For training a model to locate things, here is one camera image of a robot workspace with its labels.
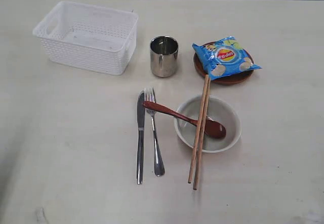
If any white floral ceramic bowl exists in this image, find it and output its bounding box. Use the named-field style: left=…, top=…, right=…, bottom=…
left=173, top=95, right=241, bottom=154

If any clear faceted glass cup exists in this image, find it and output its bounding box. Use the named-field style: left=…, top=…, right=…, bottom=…
left=150, top=36, right=179, bottom=77

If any wooden chopstick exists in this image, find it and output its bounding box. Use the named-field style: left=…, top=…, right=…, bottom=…
left=187, top=74, right=210, bottom=184
left=193, top=75, right=211, bottom=190

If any blue chips bag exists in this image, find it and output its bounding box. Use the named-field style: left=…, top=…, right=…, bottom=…
left=192, top=36, right=262, bottom=80

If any silver table knife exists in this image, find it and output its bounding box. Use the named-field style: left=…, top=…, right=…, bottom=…
left=137, top=91, right=145, bottom=185

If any silver fork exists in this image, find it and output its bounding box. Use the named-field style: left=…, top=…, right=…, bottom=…
left=144, top=87, right=165, bottom=176

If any white perforated plastic basket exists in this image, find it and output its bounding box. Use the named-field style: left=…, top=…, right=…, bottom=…
left=32, top=1, right=138, bottom=76

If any brown wooden plate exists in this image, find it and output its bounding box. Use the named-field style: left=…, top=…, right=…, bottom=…
left=193, top=41, right=254, bottom=85

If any brown wooden spoon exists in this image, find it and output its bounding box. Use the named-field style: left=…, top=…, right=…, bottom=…
left=142, top=101, right=226, bottom=139

